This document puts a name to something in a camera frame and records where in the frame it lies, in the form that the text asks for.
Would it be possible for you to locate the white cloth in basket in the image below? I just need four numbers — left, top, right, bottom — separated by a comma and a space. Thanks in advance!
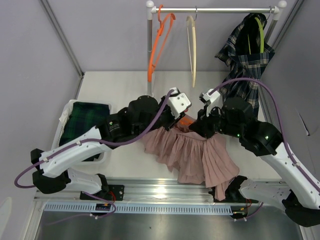
59, 99, 76, 127

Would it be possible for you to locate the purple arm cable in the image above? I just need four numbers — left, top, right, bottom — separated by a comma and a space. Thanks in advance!
14, 89, 176, 201
209, 77, 320, 195

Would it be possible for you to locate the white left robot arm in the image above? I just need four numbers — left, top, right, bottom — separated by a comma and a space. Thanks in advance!
30, 93, 191, 200

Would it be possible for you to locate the pink garment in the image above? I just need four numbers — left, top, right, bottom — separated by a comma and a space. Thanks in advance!
142, 122, 240, 200

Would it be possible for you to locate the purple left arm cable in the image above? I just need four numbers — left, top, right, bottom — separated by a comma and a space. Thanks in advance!
14, 89, 176, 201

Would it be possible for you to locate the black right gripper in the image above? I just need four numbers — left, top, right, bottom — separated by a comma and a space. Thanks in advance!
189, 103, 244, 139

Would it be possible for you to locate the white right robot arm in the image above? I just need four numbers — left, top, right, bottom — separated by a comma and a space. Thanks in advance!
189, 95, 320, 227

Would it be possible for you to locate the orange hanger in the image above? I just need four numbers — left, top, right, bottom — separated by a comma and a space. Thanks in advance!
147, 4, 176, 83
179, 115, 195, 126

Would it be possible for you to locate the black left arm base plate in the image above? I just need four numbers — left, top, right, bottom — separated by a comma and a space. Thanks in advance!
79, 184, 125, 201

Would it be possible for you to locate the dark green plaid garment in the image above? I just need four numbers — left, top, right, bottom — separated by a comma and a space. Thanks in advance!
58, 101, 111, 147

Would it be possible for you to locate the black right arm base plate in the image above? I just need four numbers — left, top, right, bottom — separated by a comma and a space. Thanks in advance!
208, 187, 250, 204

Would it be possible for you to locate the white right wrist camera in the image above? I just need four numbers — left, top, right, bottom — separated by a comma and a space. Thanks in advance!
199, 88, 222, 113

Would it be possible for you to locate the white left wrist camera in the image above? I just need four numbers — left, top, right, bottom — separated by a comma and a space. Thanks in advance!
167, 87, 192, 120

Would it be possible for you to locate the white clothes rack with rail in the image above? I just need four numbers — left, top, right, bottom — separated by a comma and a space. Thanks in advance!
130, 0, 280, 106

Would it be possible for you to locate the cream hanger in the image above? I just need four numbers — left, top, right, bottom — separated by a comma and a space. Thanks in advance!
186, 7, 198, 88

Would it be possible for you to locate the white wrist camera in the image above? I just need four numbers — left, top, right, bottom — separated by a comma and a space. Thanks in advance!
167, 87, 192, 120
199, 88, 222, 113

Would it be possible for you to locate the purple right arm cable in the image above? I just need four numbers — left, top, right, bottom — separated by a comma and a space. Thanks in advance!
209, 77, 320, 195

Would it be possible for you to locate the white perforated laundry basket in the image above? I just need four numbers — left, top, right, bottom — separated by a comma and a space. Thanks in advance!
49, 99, 117, 166

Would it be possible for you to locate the navy plaid skirt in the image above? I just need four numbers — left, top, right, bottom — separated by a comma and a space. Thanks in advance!
215, 14, 275, 117

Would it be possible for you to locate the green hanger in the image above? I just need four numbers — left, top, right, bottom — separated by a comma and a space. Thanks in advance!
245, 13, 274, 55

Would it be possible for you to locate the white slotted cable duct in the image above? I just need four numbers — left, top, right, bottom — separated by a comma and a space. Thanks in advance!
44, 202, 233, 216

